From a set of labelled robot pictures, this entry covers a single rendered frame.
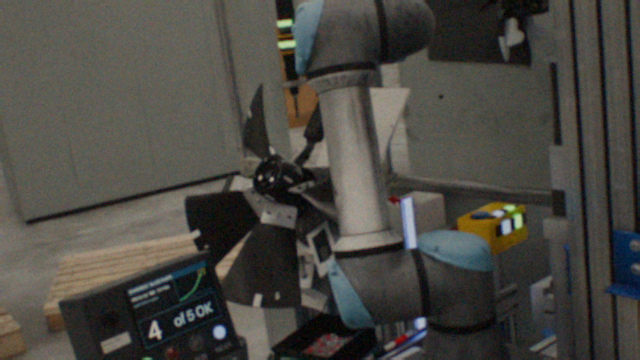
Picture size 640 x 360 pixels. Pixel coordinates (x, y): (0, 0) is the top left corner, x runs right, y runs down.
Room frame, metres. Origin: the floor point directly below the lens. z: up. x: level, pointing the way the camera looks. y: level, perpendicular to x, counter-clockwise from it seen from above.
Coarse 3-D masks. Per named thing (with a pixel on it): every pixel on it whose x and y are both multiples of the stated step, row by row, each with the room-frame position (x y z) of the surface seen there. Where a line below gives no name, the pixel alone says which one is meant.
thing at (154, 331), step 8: (160, 312) 1.33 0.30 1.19; (144, 320) 1.30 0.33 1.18; (152, 320) 1.31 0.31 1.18; (160, 320) 1.32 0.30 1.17; (144, 328) 1.30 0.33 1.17; (152, 328) 1.31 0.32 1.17; (160, 328) 1.31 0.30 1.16; (144, 336) 1.29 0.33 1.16; (152, 336) 1.30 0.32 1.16; (160, 336) 1.31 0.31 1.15; (168, 336) 1.32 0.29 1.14; (144, 344) 1.29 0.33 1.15; (152, 344) 1.30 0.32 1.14
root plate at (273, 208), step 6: (264, 204) 2.12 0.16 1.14; (270, 204) 2.12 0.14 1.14; (276, 204) 2.12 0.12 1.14; (264, 210) 2.11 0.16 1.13; (270, 210) 2.11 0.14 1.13; (276, 210) 2.11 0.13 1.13; (282, 210) 2.12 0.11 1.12; (288, 210) 2.12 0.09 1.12; (294, 210) 2.12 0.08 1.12; (264, 216) 2.10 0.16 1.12; (270, 216) 2.10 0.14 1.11; (276, 216) 2.10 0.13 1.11; (282, 216) 2.11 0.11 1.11; (294, 216) 2.11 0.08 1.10; (270, 222) 2.09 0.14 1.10; (276, 222) 2.09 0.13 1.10; (282, 222) 2.10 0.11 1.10; (288, 222) 2.10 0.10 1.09; (294, 222) 2.10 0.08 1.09
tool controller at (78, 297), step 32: (192, 256) 1.40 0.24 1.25; (96, 288) 1.34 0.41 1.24; (128, 288) 1.31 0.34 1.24; (160, 288) 1.34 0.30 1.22; (192, 288) 1.38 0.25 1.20; (64, 320) 1.32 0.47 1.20; (96, 320) 1.26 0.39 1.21; (128, 320) 1.29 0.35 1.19; (192, 320) 1.35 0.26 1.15; (224, 320) 1.39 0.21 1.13; (96, 352) 1.24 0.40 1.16; (128, 352) 1.27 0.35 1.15; (160, 352) 1.30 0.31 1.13; (192, 352) 1.33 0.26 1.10; (224, 352) 1.37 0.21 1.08
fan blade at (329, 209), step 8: (384, 176) 1.99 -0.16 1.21; (392, 176) 1.96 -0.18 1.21; (320, 184) 2.07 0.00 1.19; (328, 184) 2.06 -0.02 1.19; (304, 192) 2.03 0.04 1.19; (312, 192) 2.02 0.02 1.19; (320, 192) 2.00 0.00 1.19; (328, 192) 1.99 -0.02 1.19; (312, 200) 1.97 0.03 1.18; (320, 200) 1.96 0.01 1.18; (328, 200) 1.95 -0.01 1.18; (320, 208) 1.93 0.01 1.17; (328, 208) 1.91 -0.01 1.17; (328, 216) 1.89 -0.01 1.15; (336, 216) 1.87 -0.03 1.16; (336, 224) 1.85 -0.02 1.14
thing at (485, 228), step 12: (492, 204) 2.08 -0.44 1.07; (504, 204) 2.06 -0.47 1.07; (468, 216) 2.00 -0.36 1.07; (504, 216) 1.97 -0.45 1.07; (468, 228) 1.97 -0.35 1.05; (480, 228) 1.94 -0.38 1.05; (492, 228) 1.93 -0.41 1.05; (516, 228) 2.00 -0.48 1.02; (492, 240) 1.93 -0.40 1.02; (504, 240) 1.96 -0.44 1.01; (516, 240) 1.99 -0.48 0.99; (492, 252) 1.93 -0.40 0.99
